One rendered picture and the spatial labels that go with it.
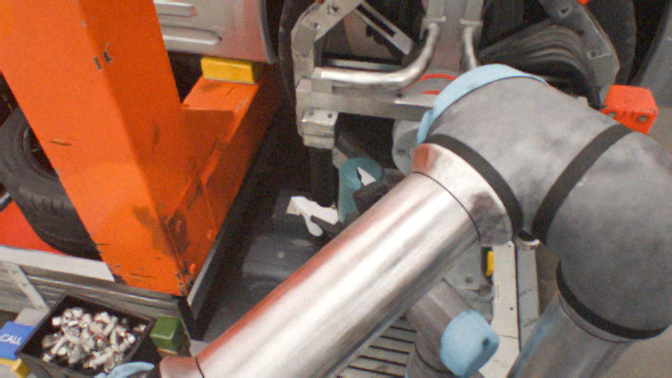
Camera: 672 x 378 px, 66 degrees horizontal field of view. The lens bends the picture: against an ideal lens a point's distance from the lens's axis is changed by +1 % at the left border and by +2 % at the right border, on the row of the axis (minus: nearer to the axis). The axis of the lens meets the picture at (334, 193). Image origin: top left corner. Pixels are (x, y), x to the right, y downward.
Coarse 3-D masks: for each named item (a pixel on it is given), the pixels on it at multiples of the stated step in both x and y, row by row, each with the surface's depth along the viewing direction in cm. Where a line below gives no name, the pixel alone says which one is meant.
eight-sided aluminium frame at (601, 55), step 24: (336, 0) 84; (360, 0) 83; (552, 0) 77; (312, 24) 88; (576, 24) 79; (312, 48) 91; (600, 48) 81; (312, 72) 95; (600, 72) 83; (600, 96) 87; (336, 144) 107; (384, 168) 116
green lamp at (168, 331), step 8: (160, 320) 85; (168, 320) 85; (176, 320) 85; (160, 328) 84; (168, 328) 84; (176, 328) 84; (152, 336) 83; (160, 336) 83; (168, 336) 83; (176, 336) 84; (160, 344) 84; (168, 344) 84; (176, 344) 85
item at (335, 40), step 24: (336, 24) 113; (528, 24) 92; (552, 24) 90; (336, 48) 115; (408, 48) 99; (480, 48) 96; (528, 72) 98; (552, 72) 98; (360, 120) 119; (384, 120) 124; (360, 144) 116; (384, 144) 119
